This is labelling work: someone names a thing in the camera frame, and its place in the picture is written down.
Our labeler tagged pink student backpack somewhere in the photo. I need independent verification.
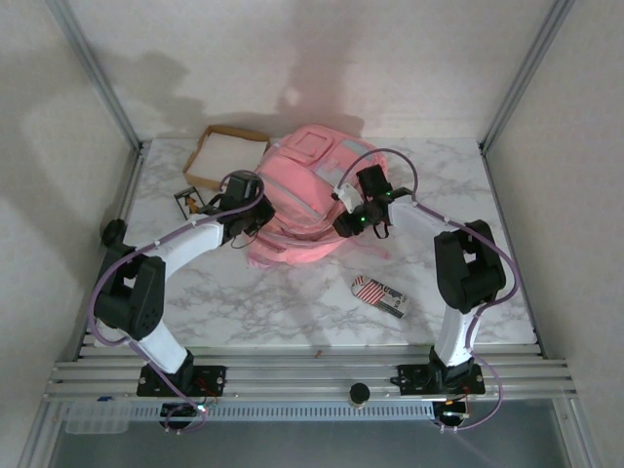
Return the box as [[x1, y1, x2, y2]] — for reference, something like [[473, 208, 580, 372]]
[[246, 124, 391, 268]]

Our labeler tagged black knob with brass base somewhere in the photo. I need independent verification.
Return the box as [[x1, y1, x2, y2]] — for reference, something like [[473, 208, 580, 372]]
[[349, 383, 372, 409]]

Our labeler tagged aluminium extrusion frame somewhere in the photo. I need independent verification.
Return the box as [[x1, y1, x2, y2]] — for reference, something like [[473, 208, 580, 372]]
[[19, 0, 601, 468]]

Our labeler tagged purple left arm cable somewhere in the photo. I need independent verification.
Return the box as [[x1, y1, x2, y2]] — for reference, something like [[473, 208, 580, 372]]
[[90, 173, 267, 435]]

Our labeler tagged flag print pencil case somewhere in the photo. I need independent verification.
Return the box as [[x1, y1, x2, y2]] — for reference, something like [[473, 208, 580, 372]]
[[349, 274, 411, 321]]

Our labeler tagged black knob on frame side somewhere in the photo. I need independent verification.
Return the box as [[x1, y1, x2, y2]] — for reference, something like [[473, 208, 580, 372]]
[[100, 218, 127, 248]]

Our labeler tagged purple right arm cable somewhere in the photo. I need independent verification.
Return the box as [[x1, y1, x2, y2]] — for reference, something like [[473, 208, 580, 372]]
[[335, 147, 521, 435]]

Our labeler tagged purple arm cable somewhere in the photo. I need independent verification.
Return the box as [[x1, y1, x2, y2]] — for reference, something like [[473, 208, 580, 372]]
[[335, 147, 521, 435], [90, 173, 267, 435]]

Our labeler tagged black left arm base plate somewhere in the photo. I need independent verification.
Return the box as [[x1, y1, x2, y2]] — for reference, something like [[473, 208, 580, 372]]
[[136, 365, 228, 397]]

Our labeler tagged grey slotted cable duct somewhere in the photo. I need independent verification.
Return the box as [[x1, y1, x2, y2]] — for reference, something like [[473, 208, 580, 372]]
[[129, 404, 435, 421]]

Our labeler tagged cardboard tray with white paper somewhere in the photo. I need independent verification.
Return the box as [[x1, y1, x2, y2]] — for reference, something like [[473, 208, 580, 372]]
[[181, 124, 272, 189]]

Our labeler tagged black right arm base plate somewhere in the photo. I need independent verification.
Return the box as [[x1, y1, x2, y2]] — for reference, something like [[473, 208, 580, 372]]
[[397, 363, 487, 397]]

